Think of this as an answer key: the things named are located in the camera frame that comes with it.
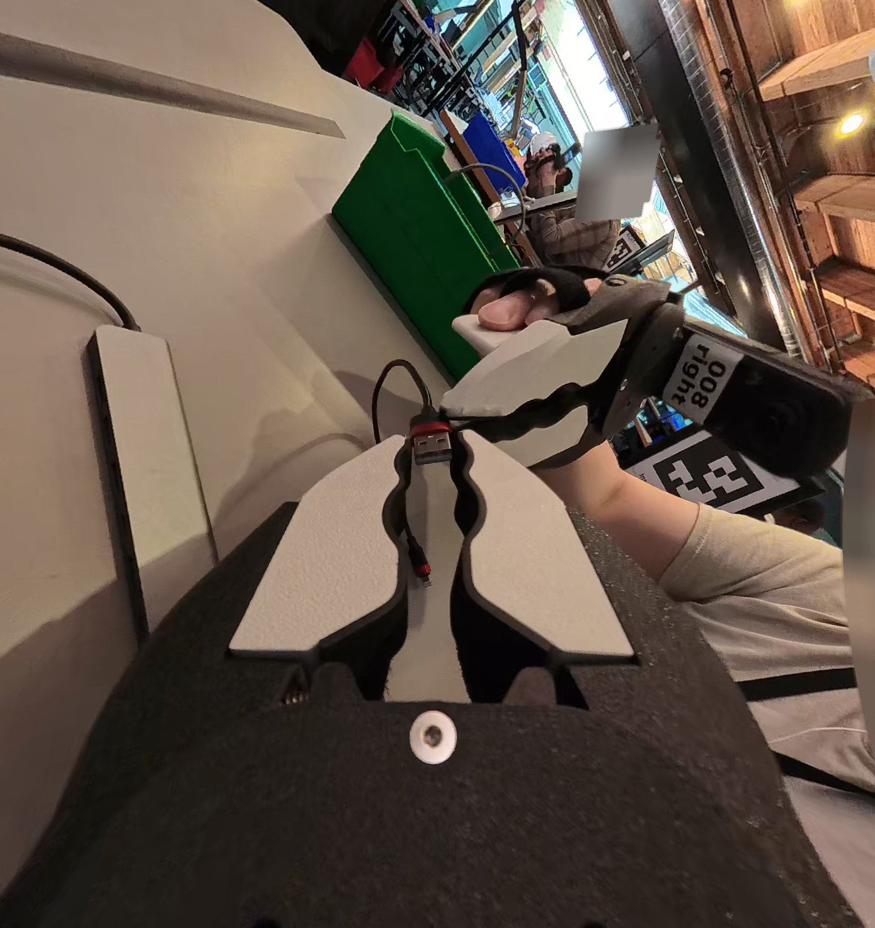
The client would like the black red usb cable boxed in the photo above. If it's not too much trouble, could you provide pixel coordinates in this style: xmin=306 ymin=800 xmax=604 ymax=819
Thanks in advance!
xmin=371 ymin=359 xmax=459 ymax=590

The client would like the blue plastic bin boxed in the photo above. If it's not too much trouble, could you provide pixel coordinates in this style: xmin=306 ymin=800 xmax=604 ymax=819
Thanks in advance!
xmin=462 ymin=112 xmax=527 ymax=191

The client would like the framed marker sign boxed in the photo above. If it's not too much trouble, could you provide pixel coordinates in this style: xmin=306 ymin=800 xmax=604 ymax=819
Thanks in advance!
xmin=624 ymin=426 xmax=828 ymax=520
xmin=602 ymin=223 xmax=676 ymax=278

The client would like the black hub tail cable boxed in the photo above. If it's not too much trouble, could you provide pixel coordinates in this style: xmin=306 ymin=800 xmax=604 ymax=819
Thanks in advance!
xmin=0 ymin=226 xmax=141 ymax=332

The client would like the grey usb hub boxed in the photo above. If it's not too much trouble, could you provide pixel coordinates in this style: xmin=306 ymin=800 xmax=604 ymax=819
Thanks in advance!
xmin=88 ymin=325 xmax=217 ymax=642

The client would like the black body strap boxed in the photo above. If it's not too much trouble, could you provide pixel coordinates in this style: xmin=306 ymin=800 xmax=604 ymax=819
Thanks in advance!
xmin=738 ymin=666 xmax=875 ymax=802

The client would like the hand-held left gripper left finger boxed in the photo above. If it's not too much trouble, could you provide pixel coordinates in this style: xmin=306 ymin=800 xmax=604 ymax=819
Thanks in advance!
xmin=229 ymin=434 xmax=409 ymax=682

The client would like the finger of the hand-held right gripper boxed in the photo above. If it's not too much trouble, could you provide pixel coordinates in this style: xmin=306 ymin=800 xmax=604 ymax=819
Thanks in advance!
xmin=441 ymin=318 xmax=630 ymax=421
xmin=479 ymin=393 xmax=606 ymax=470

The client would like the green plastic bin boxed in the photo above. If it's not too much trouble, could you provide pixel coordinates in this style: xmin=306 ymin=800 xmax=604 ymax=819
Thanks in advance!
xmin=332 ymin=109 xmax=521 ymax=381

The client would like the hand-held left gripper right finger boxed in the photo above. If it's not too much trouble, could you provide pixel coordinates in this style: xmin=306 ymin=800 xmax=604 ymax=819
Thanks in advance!
xmin=452 ymin=430 xmax=637 ymax=682

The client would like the red bag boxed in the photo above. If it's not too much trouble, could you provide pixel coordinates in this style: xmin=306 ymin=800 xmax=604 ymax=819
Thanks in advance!
xmin=346 ymin=36 xmax=409 ymax=95

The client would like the person's right hand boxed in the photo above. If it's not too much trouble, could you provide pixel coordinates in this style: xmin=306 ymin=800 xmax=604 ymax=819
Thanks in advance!
xmin=472 ymin=275 xmax=603 ymax=333

